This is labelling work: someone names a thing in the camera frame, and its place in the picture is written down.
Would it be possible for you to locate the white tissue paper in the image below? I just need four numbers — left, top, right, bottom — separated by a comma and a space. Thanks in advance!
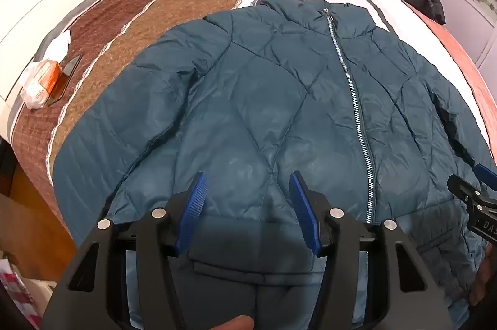
41, 29, 72, 62

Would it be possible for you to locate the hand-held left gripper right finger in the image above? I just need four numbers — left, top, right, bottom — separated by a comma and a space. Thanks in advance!
289, 171, 455, 330

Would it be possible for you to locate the person's right hand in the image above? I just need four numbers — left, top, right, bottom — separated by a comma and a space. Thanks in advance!
470, 245, 497, 317

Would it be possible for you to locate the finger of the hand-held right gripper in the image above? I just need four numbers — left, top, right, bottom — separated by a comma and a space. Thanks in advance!
473, 163, 497, 193
446, 175, 497, 214

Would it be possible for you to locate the teal puffer jacket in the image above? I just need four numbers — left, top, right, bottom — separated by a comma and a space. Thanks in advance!
52, 0, 492, 330

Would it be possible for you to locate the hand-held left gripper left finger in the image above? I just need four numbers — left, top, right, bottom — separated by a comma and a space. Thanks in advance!
41, 172, 208, 330

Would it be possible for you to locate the pink checked cloth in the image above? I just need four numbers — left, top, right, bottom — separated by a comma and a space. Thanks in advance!
0, 256, 45, 330

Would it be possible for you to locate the person's left hand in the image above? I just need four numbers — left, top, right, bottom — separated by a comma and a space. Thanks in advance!
215, 314, 256, 330

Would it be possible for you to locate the orange packet in plastic bag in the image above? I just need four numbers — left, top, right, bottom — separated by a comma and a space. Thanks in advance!
22, 58, 63, 109

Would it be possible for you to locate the striped brown pink blanket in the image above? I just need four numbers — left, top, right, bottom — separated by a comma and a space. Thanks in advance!
8, 0, 497, 276

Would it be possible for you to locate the white ornamented wardrobe door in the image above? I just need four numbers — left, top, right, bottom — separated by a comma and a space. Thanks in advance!
427, 0, 497, 82

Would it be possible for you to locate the black phone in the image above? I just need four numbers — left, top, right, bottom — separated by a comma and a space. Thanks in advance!
44, 54, 83, 107

